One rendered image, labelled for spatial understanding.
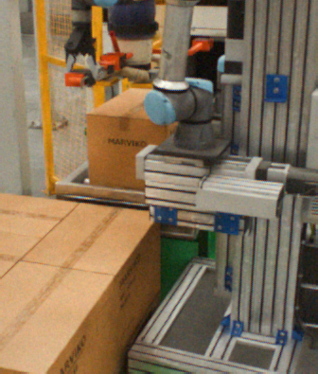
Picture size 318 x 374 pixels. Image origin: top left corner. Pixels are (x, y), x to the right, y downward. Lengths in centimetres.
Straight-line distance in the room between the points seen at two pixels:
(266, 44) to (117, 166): 108
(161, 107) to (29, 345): 84
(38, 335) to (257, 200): 81
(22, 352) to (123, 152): 125
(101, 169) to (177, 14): 126
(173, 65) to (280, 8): 44
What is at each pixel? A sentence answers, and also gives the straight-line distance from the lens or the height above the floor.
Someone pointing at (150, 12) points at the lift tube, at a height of 142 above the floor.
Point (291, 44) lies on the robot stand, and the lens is 213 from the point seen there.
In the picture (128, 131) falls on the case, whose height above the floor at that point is 88.
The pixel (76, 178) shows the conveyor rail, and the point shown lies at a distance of 312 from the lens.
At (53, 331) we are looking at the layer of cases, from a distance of 202.
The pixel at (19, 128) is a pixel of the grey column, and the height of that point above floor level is 63.
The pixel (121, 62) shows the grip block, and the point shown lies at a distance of 258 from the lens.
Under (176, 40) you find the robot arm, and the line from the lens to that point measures 190.
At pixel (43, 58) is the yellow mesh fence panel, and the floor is 99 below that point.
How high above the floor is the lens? 169
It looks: 20 degrees down
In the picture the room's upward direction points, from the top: straight up
